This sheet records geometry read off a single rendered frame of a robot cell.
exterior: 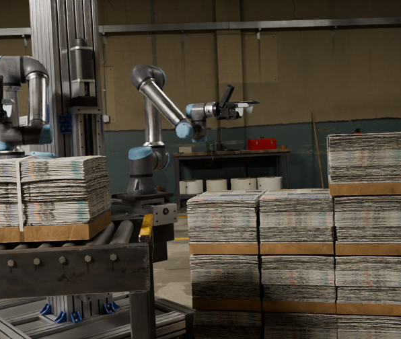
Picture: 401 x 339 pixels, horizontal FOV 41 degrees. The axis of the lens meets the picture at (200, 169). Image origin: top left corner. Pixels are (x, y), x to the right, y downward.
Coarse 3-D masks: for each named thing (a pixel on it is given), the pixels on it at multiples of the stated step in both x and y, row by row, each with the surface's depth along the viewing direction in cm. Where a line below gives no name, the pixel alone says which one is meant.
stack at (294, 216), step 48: (240, 192) 237; (288, 192) 229; (192, 240) 217; (240, 240) 213; (288, 240) 208; (336, 240) 206; (384, 240) 200; (192, 288) 219; (240, 288) 214; (288, 288) 210; (336, 288) 222; (384, 288) 201; (240, 336) 216; (288, 336) 211; (336, 336) 208; (384, 336) 202
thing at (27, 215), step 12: (12, 168) 146; (24, 168) 146; (12, 180) 146; (24, 180) 146; (12, 192) 147; (24, 192) 146; (12, 204) 147; (24, 204) 147; (12, 216) 148; (24, 216) 147
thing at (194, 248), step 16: (192, 304) 219; (208, 304) 217; (224, 304) 216; (240, 304) 214; (256, 304) 213; (272, 304) 211; (288, 304) 210; (304, 304) 208; (320, 304) 207; (336, 304) 205; (352, 304) 204; (368, 304) 202; (384, 304) 201
